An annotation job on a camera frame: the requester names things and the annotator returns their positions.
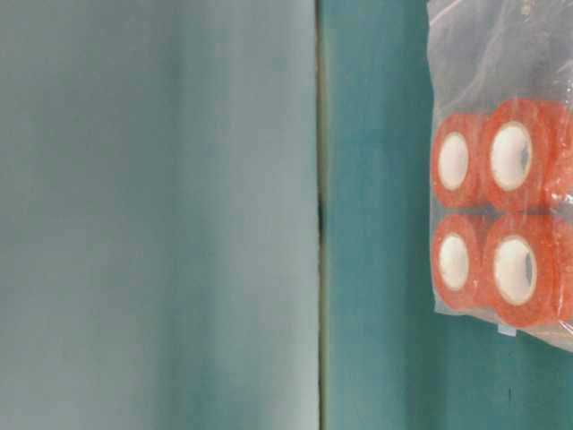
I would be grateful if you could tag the orange tape roll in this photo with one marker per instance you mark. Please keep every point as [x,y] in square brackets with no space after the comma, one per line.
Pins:
[456,162]
[527,144]
[457,261]
[527,269]

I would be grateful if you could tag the clear plastic zip bag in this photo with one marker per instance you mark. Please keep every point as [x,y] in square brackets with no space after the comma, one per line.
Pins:
[482,53]

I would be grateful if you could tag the small white table sticker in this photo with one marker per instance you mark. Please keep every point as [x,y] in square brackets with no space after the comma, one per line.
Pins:
[507,330]

